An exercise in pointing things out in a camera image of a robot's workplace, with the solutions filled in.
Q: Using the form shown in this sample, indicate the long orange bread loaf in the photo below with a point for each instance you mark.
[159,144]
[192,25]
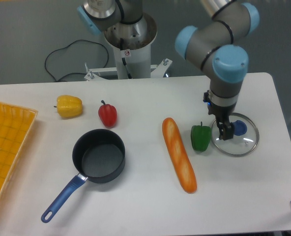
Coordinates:
[178,156]

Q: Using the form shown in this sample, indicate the yellow woven basket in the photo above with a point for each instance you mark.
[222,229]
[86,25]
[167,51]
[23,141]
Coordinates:
[15,125]

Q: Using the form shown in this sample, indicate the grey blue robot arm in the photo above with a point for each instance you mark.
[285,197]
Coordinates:
[211,49]

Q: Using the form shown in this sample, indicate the yellow bell pepper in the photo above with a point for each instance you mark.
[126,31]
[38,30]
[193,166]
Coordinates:
[69,106]

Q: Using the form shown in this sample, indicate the green bell pepper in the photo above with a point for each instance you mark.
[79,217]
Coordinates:
[200,137]

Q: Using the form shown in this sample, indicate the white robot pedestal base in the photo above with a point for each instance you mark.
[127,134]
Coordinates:
[131,46]

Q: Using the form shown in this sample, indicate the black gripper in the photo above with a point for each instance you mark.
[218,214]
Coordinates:
[222,108]

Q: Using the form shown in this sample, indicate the black saucepan blue handle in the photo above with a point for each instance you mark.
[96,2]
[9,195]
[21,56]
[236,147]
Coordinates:
[99,157]

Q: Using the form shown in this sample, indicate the red bell pepper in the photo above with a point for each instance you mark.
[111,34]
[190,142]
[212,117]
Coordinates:
[108,114]

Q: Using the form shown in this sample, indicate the glass pot lid blue knob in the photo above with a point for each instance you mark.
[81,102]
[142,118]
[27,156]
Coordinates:
[245,137]

